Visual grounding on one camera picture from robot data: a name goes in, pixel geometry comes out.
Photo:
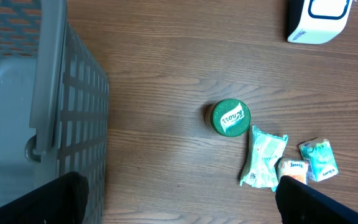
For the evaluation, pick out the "orange tissue pack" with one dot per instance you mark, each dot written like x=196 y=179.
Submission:
x=294 y=168

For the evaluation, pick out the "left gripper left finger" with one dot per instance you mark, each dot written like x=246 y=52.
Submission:
x=62 y=200

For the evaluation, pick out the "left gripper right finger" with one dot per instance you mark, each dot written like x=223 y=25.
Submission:
x=301 y=204

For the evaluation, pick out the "white barcode scanner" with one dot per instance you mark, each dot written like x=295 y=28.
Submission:
x=316 y=22

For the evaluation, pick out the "green capped plastic bottle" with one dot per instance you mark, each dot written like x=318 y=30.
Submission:
x=230 y=117

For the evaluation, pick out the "grey plastic mesh basket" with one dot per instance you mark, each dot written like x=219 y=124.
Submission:
x=54 y=99

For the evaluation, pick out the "teal tissue pack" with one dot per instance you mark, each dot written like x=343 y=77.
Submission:
x=318 y=153

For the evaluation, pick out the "long teal wipes pack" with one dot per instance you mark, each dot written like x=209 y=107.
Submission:
x=264 y=152

